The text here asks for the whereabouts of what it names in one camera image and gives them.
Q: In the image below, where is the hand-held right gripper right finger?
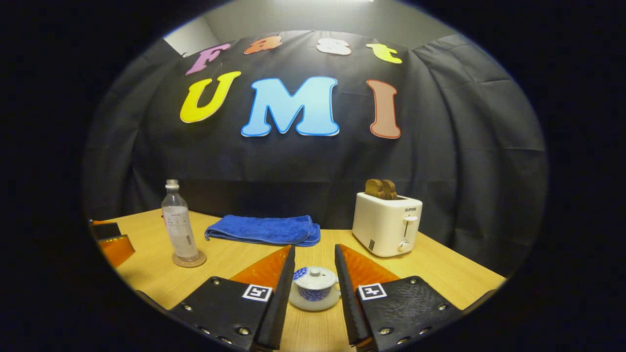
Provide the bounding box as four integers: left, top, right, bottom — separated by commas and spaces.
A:
334, 243, 463, 352

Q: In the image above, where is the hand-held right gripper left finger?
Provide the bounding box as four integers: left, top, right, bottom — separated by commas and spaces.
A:
168, 244, 297, 352

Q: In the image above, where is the white blue-flowered teacup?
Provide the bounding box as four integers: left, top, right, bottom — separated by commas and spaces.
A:
289, 281, 341, 312

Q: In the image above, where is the clear plastic water bottle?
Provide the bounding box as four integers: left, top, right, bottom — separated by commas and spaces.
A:
161, 179, 200, 262

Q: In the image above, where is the round brown coaster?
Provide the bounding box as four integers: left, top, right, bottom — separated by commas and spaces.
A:
172, 250, 207, 268

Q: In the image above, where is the blue folded towel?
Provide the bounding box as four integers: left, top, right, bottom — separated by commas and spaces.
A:
204, 214, 321, 247

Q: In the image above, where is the white toaster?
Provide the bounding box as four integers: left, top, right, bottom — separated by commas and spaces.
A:
352, 192, 423, 258

